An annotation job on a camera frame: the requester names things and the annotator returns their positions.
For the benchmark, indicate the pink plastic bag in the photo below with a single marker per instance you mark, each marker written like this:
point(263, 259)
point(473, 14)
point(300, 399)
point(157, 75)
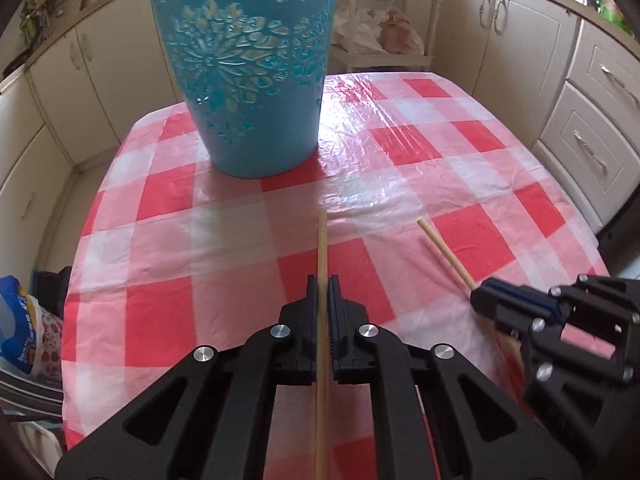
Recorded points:
point(402, 35)

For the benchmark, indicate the wall utensil rack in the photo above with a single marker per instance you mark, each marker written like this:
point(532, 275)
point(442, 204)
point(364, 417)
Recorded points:
point(35, 20)

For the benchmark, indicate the small white plastic bag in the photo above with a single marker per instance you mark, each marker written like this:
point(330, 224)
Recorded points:
point(357, 30)

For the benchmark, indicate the cream lower cabinets with drawers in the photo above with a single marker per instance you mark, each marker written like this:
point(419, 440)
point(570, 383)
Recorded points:
point(525, 50)

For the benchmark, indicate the green foil bag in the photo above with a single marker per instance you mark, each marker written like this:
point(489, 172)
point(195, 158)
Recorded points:
point(612, 7)

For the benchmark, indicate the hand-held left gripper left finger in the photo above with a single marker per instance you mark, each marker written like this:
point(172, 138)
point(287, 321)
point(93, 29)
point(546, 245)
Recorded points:
point(311, 320)

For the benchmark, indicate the white rolling cart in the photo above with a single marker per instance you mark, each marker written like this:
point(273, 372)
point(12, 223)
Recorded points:
point(385, 62)

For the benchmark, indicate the teal floral cutout basket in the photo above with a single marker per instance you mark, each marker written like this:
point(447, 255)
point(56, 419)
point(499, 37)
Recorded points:
point(250, 125)

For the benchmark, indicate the blue printed plastic bag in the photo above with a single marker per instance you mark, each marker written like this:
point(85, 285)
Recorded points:
point(20, 330)

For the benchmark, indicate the long wooden chopstick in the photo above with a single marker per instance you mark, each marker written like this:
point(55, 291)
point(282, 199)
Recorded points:
point(323, 245)
point(445, 250)

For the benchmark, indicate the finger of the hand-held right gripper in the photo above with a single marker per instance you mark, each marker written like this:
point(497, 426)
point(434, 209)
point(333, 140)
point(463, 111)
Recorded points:
point(500, 312)
point(515, 296)

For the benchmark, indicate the cream lower cabinets under window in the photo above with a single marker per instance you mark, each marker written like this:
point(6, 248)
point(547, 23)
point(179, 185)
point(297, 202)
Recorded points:
point(100, 60)

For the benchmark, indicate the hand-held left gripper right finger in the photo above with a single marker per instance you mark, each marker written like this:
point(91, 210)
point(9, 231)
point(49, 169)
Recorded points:
point(334, 330)

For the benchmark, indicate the red checked plastic tablecloth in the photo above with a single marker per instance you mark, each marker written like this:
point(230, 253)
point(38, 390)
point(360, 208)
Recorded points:
point(400, 185)

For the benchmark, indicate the striped cloth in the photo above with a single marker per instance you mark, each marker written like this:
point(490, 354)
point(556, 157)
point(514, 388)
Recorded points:
point(30, 395)

